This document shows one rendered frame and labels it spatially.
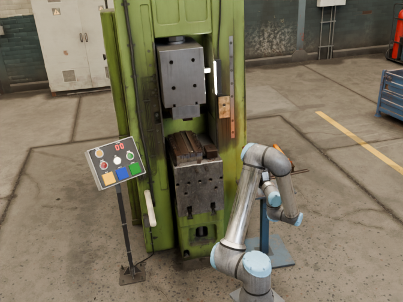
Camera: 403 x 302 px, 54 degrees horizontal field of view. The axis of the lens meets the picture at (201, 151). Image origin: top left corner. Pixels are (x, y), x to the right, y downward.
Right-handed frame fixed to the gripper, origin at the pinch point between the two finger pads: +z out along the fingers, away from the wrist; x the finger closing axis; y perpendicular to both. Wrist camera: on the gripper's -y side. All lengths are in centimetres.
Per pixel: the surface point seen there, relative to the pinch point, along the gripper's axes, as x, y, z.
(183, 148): -47, -3, 39
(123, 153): -92, -17, 18
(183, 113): -46, -35, 32
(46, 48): -233, 26, 552
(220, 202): -23, 42, 23
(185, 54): -42, -77, 34
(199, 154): -36.9, -0.1, 30.8
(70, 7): -176, -43, 555
